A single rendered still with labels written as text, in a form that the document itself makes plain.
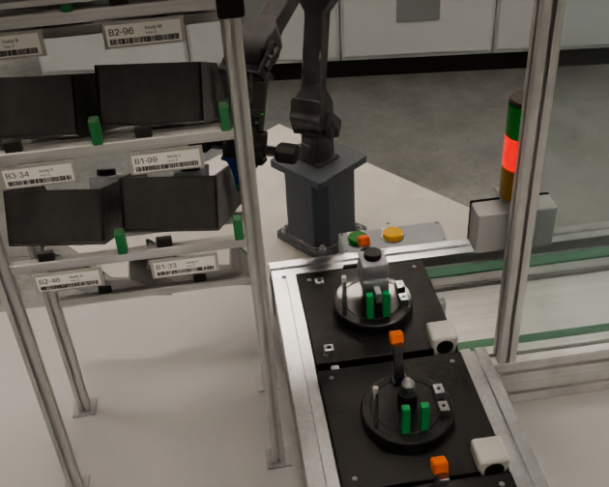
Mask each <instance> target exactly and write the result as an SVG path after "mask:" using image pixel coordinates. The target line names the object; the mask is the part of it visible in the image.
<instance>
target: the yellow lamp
mask: <svg viewBox="0 0 609 487"><path fill-rule="evenodd" d="M513 177H514V172H510V171H508V170H506V169H505V167H504V166H503V165H502V168H501V177H500V186H499V194H500V196H501V197H502V198H503V199H505V200H507V201H508V202H510V201H511V194H512V185H513Z"/></svg>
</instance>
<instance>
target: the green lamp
mask: <svg viewBox="0 0 609 487"><path fill-rule="evenodd" d="M521 111H522V110H521V108H518V107H515V106H513V105H512V104H511V103H510V102H508V105H507V122H506V136H507V137H508V138H510V139H512V140H514V141H518V135H519V128H520V119H521Z"/></svg>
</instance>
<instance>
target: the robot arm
mask: <svg viewBox="0 0 609 487"><path fill-rule="evenodd" d="M337 1H338V0H267V1H266V3H265V5H264V6H263V8H262V10H261V11H260V13H259V14H258V16H257V17H255V18H253V19H251V20H249V21H247V22H245V23H244V24H243V26H242V33H243V43H244V53H245V62H246V81H247V90H248V100H249V110H250V120H251V128H252V138H253V148H254V157H255V167H256V168H257V166H258V165H259V166H261V165H263V164H264V163H265V162H266V161H267V158H266V156H268V157H275V160H276V161H277V162H281V163H288V164H295V163H296V162H297V161H298V159H299V160H301V161H303V162H305V163H307V164H309V165H311V166H314V167H316V168H321V167H323V166H325V165H327V164H328V163H330V162H332V161H333V160H335V159H337V158H339V154H337V153H335V152H334V138H335V137H338V136H339V132H340V128H341V120H340V119H339V118H338V117H337V116H336V115H335V114H334V103H333V100H332V98H331V96H330V94H329V92H328V90H327V88H326V79H327V63H328V51H329V50H328V46H329V30H330V15H331V10H332V9H333V7H334V5H335V4H336V2H337ZM299 3H300V4H301V6H302V8H303V10H304V45H303V65H302V85H301V89H300V91H299V92H298V94H297V95H296V97H294V98H293V99H291V110H290V115H289V119H290V122H291V126H292V129H293V131H294V133H299V134H301V135H302V143H301V147H300V146H299V144H292V143H285V142H280V143H279V144H277V145H276V146H269V145H267V142H268V132H267V131H264V125H265V115H266V104H267V96H268V86H269V81H270V80H274V77H273V75H272V74H271V73H270V70H271V68H272V67H273V65H274V64H275V63H276V61H277V59H278V58H279V53H280V50H281V49H282V42H281V34H282V32H283V30H284V28H285V26H286V25H287V23H288V21H289V19H290V18H291V16H292V14H293V13H294V11H295V10H296V8H297V7H298V5H299ZM218 71H219V74H220V78H221V82H222V86H223V90H224V93H225V96H226V97H227V98H229V95H228V86H227V77H226V69H225V61H224V57H223V59H222V61H221V63H220V65H219V67H218ZM188 145H189V146H193V145H202V150H203V153H207V152H208V151H209V150H211V149H218V150H222V157H221V160H224V161H226V162H227V163H228V165H229V166H230V169H231V172H232V174H233V178H234V182H235V186H236V185H238V184H239V177H238V169H237V161H236V153H235V144H234V139H230V140H221V141H214V142H205V143H196V144H188ZM301 153H302V154H301Z"/></svg>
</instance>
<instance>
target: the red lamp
mask: <svg viewBox="0 0 609 487"><path fill-rule="evenodd" d="M517 144H518V143H517V141H514V140H512V139H510V138H508V137H507V136H506V134H505V141H504V149H503V159H502V165H503V166H504V167H505V169H506V170H508V171H510V172H514V168H515V161H516V152H517Z"/></svg>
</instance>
